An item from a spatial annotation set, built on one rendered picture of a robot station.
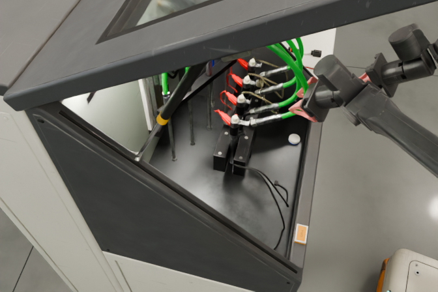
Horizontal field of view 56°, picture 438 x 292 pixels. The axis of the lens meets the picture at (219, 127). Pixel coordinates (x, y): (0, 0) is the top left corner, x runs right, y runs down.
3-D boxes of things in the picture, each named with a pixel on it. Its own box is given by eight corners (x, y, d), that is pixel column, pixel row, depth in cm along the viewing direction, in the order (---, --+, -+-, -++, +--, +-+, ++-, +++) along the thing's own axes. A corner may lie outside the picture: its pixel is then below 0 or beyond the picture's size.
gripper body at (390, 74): (374, 53, 104) (402, 44, 99) (392, 83, 108) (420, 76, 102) (366, 68, 101) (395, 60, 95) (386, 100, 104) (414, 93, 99)
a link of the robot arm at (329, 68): (358, 130, 85) (391, 100, 83) (325, 96, 80) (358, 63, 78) (334, 107, 95) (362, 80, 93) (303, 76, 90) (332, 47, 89)
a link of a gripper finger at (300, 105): (277, 109, 103) (305, 105, 95) (289, 87, 105) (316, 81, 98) (295, 125, 106) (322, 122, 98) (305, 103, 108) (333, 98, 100)
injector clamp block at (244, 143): (242, 188, 133) (246, 161, 121) (213, 181, 135) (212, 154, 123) (262, 111, 154) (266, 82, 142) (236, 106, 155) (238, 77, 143)
